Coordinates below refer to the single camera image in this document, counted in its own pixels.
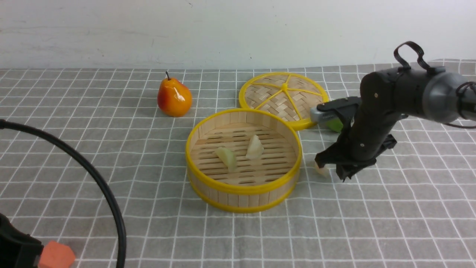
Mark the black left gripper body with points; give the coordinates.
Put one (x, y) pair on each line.
(17, 250)

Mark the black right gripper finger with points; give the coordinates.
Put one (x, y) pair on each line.
(334, 154)
(348, 169)

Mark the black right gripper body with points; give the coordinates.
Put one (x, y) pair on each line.
(368, 136)

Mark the pinkish toy dumpling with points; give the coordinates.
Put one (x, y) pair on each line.
(323, 171)

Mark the white toy dumpling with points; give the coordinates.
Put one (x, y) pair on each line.
(255, 148)

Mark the pale green toy dumpling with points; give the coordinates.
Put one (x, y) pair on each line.
(228, 157)

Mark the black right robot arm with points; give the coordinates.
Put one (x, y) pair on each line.
(386, 97)

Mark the woven bamboo steamer lid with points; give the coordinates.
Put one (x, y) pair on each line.
(289, 96)

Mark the bamboo steamer tray yellow rim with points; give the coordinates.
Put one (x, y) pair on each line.
(256, 185)

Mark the green toy watermelon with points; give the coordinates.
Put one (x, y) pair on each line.
(335, 125)

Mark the orange wooden block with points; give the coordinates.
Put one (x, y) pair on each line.
(56, 255)

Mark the orange yellow toy pear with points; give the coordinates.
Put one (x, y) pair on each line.
(174, 98)

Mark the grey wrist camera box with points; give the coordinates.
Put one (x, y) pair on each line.
(342, 108)

